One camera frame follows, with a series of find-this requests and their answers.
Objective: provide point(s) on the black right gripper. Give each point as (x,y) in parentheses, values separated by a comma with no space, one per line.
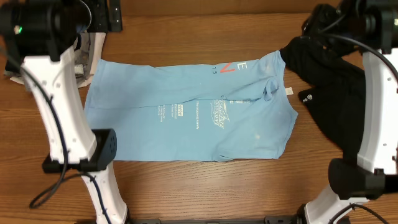
(318,19)

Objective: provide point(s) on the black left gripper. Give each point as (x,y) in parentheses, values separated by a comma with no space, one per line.
(102,24)

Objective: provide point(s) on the light blue printed t-shirt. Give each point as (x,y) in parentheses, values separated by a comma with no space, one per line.
(235,110)

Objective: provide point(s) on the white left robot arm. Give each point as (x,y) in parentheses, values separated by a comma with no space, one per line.
(40,39)

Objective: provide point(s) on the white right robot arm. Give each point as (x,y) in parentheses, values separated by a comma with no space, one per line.
(370,26)

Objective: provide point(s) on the grey folded garment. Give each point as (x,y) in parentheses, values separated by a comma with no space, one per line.
(83,50)

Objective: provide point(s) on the black garment on right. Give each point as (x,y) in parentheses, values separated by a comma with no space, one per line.
(336,101)

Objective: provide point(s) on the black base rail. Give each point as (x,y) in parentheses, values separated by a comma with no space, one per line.
(290,219)

